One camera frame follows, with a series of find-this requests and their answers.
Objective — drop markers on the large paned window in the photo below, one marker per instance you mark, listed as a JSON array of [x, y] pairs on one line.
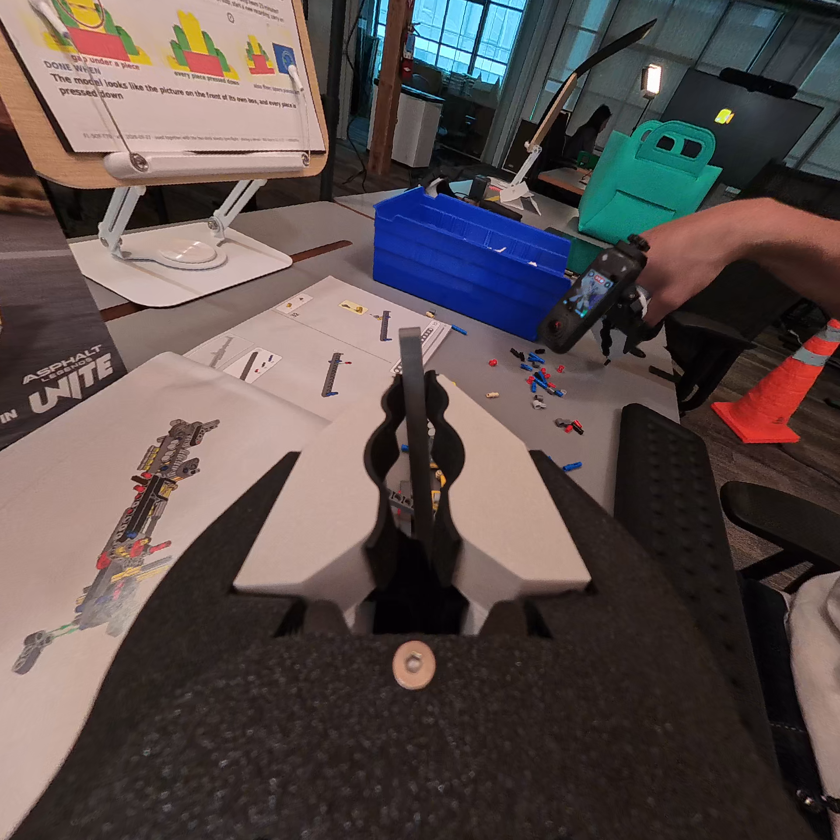
[[460, 32]]

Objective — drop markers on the small black box device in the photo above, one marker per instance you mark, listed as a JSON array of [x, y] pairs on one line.
[[481, 186]]

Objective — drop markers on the curved wooden desk lamp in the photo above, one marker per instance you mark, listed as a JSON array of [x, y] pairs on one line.
[[560, 96]]

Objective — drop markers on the teal felt bag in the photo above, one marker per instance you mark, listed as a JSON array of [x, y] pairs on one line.
[[641, 190]]

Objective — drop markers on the wooden post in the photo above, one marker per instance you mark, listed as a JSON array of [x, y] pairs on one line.
[[388, 86]]

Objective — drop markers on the brick picture instruction sheet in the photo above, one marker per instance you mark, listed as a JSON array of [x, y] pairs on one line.
[[195, 113]]

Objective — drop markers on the black tripod pole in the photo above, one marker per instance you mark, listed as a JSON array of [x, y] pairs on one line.
[[335, 96]]

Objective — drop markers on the pile of small lego pins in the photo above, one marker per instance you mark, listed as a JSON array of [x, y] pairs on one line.
[[539, 382]]

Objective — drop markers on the yellow car lego box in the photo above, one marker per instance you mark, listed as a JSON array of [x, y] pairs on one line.
[[52, 313]]

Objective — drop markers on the blue storage bin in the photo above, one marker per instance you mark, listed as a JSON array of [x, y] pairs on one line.
[[460, 267]]

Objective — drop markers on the person's right forearm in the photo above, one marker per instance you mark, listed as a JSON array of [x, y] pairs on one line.
[[759, 250]]

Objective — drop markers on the long dark grey lego beam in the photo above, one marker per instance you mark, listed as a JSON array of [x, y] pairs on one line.
[[415, 425]]

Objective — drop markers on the black mesh office chair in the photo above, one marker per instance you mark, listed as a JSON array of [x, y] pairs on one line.
[[721, 350]]

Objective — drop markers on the black curved headset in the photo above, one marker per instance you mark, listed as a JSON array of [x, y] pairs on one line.
[[438, 186]]

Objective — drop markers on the black chair armrest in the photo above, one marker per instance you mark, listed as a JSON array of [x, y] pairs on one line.
[[771, 520]]

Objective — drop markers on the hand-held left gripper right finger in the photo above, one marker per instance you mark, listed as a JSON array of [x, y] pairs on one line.
[[512, 525]]

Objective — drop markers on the dark wall screen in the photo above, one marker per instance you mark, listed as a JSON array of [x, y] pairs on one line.
[[753, 130]]

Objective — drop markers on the open lego instruction booklet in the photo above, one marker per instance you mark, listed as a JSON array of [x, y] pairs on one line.
[[195, 408]]

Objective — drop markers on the white book stand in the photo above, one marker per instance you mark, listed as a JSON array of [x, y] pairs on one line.
[[195, 255]]

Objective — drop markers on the person's right hand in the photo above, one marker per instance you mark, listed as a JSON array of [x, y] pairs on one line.
[[669, 283]]

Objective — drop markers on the black tablet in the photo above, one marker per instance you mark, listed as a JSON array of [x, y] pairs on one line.
[[570, 245]]

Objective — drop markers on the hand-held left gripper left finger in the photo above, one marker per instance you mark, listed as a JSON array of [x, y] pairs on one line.
[[313, 525]]

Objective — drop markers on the grey lego car chassis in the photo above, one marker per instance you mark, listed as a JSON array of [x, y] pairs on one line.
[[401, 495]]

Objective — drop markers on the orange traffic cone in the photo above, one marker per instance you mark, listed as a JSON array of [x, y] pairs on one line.
[[771, 396]]

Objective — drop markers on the small lit lamp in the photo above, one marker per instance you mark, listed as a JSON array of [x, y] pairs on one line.
[[652, 79]]

